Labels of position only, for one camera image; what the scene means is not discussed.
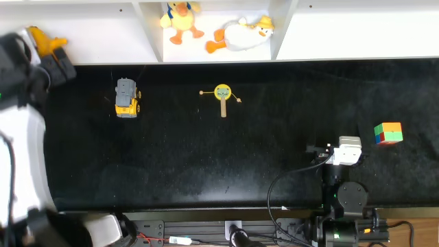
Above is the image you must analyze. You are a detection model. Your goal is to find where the white plush duck yellow hat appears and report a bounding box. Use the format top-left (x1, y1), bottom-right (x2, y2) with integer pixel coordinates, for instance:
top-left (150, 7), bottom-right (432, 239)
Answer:
top-left (205, 15), bottom-right (276, 55)

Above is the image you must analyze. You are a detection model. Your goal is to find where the grey and yellow toy truck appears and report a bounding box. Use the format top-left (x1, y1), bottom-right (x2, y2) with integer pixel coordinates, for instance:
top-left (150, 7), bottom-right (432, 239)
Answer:
top-left (114, 78), bottom-right (143, 119)

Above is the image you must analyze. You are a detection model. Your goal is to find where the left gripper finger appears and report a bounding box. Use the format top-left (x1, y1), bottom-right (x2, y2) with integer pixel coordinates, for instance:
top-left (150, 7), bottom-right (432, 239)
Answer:
top-left (51, 47), bottom-right (78, 81)
top-left (38, 54), bottom-right (67, 87)

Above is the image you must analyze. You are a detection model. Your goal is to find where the mounting rail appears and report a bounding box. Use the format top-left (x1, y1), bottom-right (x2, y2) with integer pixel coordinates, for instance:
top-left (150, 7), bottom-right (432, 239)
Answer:
top-left (133, 217), bottom-right (325, 247)

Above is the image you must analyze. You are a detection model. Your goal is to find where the many-coloured puzzle cube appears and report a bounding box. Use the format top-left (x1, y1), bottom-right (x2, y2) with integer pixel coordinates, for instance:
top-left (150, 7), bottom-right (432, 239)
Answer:
top-left (373, 121), bottom-right (404, 146)

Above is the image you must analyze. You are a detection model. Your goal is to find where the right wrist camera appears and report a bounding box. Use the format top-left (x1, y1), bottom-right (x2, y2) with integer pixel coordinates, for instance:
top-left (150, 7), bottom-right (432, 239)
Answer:
top-left (330, 135), bottom-right (363, 167)

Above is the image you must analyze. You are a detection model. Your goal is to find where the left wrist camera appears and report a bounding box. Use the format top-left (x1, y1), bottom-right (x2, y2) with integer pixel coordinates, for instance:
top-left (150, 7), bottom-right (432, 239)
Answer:
top-left (16, 28), bottom-right (43, 67)

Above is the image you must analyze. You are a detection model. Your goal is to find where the white shelf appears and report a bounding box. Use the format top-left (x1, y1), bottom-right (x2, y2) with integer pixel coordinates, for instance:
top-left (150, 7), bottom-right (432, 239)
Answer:
top-left (0, 0), bottom-right (439, 67)

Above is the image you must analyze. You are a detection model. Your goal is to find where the orange toy dinosaur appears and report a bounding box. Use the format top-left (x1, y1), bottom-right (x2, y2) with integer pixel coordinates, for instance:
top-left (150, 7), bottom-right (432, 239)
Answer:
top-left (27, 25), bottom-right (69, 60)

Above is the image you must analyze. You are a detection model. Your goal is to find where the yellow wooden rattle drum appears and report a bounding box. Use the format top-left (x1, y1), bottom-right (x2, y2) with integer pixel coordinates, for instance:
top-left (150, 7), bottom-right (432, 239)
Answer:
top-left (198, 84), bottom-right (243, 119)

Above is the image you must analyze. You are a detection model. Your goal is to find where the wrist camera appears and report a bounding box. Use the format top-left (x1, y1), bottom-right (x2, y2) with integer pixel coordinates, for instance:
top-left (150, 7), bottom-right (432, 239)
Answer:
top-left (16, 28), bottom-right (43, 67)
top-left (330, 135), bottom-right (363, 167)

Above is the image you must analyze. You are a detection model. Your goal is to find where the black cable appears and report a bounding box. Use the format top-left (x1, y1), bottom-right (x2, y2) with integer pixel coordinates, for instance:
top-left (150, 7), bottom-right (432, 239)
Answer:
top-left (266, 156), bottom-right (335, 247)
top-left (0, 132), bottom-right (17, 247)

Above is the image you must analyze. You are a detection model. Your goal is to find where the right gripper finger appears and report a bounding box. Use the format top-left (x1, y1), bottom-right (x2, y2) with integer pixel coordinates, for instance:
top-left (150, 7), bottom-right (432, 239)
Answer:
top-left (305, 143), bottom-right (332, 159)

